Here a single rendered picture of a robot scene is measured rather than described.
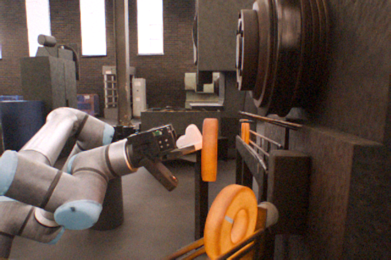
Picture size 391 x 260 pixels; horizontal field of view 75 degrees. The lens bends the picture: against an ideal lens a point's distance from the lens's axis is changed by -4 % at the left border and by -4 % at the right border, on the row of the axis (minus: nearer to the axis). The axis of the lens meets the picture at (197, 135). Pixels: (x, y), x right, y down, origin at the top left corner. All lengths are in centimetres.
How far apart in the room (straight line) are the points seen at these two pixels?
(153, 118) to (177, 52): 797
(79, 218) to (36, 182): 11
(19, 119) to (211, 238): 382
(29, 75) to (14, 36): 991
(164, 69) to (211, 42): 774
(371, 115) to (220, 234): 39
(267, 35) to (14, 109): 370
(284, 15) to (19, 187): 76
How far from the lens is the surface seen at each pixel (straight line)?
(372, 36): 66
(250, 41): 87
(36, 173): 63
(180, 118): 337
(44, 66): 429
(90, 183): 65
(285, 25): 81
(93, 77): 1220
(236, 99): 388
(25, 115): 415
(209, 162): 60
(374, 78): 64
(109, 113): 1083
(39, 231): 151
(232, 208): 50
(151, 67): 1137
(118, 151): 68
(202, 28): 364
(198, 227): 167
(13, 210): 152
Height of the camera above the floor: 96
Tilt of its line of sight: 9 degrees down
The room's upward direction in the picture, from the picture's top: straight up
